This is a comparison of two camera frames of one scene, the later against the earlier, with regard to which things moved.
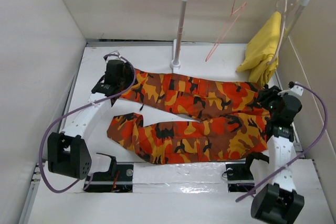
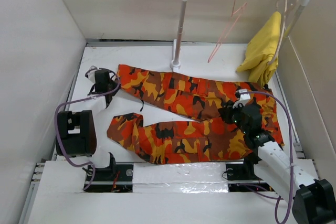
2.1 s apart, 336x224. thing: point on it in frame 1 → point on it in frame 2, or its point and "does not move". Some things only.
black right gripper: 264,96 → 226,112
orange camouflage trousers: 232,123 does not move
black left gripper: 127,73 → 115,83
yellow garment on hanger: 262,47 does not move
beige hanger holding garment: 285,12 does not move
